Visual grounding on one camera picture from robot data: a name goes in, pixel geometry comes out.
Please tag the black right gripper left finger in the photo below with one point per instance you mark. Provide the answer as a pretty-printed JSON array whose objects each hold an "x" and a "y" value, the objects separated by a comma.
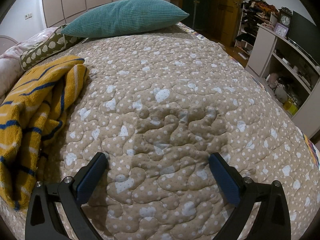
[{"x": 43, "y": 220}]

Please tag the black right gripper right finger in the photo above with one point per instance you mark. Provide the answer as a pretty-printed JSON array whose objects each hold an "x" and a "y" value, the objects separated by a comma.
[{"x": 272, "y": 220}]

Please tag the yellow striped knit sweater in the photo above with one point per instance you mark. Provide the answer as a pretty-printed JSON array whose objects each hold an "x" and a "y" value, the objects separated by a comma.
[{"x": 32, "y": 115}]

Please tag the white shelf cabinet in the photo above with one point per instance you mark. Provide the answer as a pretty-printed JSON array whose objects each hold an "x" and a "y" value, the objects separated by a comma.
[{"x": 274, "y": 57}]

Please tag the pink floral fleece blanket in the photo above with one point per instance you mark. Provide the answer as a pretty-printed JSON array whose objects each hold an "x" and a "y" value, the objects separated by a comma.
[{"x": 10, "y": 66}]

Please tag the beige dotted quilt bedspread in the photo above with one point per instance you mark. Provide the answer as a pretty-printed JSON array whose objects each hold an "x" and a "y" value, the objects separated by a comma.
[{"x": 158, "y": 104}]

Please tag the olive dotted bolster pillow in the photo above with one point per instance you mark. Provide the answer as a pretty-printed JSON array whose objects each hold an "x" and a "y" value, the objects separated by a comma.
[{"x": 55, "y": 43}]

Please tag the pink rounded headboard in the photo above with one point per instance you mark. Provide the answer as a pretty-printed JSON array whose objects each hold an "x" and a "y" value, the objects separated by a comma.
[{"x": 6, "y": 43}]

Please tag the black television screen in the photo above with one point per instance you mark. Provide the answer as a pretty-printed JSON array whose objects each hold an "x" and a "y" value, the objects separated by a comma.
[{"x": 306, "y": 35}]

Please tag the purple square clock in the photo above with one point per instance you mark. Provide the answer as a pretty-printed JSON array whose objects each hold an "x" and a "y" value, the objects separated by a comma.
[{"x": 281, "y": 30}]

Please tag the dark ornate mantel clock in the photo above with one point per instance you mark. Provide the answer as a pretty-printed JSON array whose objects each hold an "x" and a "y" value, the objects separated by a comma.
[{"x": 285, "y": 16}]

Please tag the wooden door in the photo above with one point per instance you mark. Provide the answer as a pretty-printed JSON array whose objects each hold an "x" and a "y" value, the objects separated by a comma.
[{"x": 226, "y": 20}]

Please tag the teal corduroy pillow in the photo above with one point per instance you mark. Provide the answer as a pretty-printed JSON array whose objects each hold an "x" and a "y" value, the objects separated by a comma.
[{"x": 125, "y": 17}]

